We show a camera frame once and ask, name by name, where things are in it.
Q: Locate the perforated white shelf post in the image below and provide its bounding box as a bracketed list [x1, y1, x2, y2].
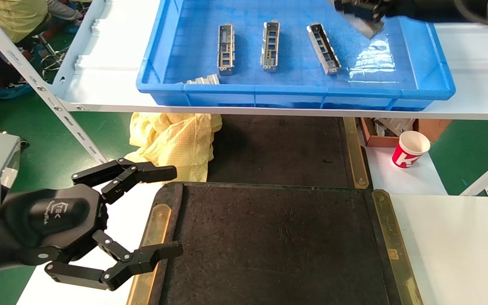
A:
[0, 0, 109, 165]

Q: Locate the large blue plastic bin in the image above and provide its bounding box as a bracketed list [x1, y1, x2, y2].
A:
[136, 0, 456, 111]

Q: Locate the clear plastic film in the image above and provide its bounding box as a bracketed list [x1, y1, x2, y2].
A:
[348, 38, 397, 83]

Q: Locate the black tray with brass edges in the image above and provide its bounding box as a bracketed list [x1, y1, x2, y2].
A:
[126, 181, 424, 305]

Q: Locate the flat-lying grey metal part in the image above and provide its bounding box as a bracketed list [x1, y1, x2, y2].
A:
[181, 74, 220, 85]

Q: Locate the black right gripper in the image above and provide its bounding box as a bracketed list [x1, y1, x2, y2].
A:
[334, 0, 460, 22]

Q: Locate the chrome stool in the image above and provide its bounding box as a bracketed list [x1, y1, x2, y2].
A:
[28, 32, 73, 81]

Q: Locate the blue shoe cover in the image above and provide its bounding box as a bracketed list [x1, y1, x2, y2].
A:
[0, 82, 33, 100]

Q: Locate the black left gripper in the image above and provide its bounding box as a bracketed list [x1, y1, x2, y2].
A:
[0, 158, 184, 291]

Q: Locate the crumpled yellow cloth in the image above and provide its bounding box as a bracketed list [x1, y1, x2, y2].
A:
[125, 112, 223, 183]

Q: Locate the grey metal channel part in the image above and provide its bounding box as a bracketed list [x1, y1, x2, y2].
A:
[346, 13, 385, 39]
[306, 22, 341, 76]
[217, 24, 235, 76]
[261, 20, 280, 73]

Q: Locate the seated person in yellow coat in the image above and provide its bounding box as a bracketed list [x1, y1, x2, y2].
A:
[0, 0, 86, 83]

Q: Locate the red and white paper cup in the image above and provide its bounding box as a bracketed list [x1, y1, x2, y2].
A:
[391, 130, 431, 169]

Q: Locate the brown cardboard box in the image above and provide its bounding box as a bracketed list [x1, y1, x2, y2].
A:
[359, 117, 453, 148]

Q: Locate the black mat with brass strip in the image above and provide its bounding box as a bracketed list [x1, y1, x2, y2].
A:
[207, 114, 372, 190]

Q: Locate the grey metal brackets pile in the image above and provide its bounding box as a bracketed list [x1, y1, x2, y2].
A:
[373, 118, 416, 137]

